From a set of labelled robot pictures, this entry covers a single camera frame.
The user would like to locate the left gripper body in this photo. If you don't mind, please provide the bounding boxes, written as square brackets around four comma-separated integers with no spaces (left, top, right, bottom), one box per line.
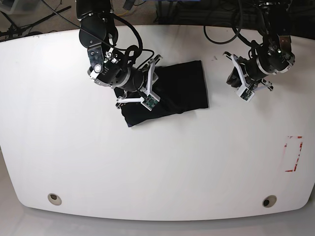
[223,52,273,91]

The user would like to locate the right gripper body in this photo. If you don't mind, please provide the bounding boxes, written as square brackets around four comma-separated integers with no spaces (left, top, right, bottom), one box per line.
[115,55,162,108]

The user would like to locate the black T-shirt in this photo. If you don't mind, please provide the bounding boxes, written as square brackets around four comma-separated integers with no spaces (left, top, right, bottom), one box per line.
[121,60,209,127]

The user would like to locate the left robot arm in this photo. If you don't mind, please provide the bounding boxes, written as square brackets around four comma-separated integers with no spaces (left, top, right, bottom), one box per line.
[236,0,295,91]

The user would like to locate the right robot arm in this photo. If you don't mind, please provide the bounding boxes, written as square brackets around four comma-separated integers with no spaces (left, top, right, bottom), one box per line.
[76,0,161,111]

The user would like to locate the red tape marking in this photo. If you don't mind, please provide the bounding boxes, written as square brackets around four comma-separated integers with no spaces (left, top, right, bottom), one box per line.
[282,136,303,173]

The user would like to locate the right table grommet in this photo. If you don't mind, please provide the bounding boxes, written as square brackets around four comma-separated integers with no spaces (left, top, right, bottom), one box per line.
[262,195,277,208]

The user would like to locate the table grommet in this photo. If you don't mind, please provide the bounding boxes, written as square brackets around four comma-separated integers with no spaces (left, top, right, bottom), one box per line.
[48,193,62,206]
[262,195,277,208]

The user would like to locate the left table grommet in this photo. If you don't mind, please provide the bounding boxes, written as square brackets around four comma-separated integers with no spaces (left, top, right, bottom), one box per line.
[48,193,62,206]

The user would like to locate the black tripod legs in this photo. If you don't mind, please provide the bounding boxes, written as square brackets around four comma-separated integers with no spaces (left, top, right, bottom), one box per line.
[0,4,72,41]

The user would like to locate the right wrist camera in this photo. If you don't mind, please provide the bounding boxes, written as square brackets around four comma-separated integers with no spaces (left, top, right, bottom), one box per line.
[141,94,159,111]

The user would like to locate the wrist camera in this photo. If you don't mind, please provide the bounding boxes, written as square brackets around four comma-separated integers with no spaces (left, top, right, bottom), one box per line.
[141,94,159,111]
[236,85,255,102]

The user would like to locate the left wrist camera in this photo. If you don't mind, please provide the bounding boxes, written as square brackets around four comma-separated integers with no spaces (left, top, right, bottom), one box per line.
[236,85,255,102]

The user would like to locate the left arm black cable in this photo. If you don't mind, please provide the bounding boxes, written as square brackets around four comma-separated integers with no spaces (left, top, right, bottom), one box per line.
[203,0,261,50]

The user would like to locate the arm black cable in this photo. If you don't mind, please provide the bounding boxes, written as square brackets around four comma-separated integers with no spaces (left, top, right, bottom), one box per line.
[203,0,261,50]
[108,9,156,67]

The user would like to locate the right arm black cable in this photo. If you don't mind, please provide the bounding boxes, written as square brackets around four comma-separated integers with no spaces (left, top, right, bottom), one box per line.
[108,9,156,67]

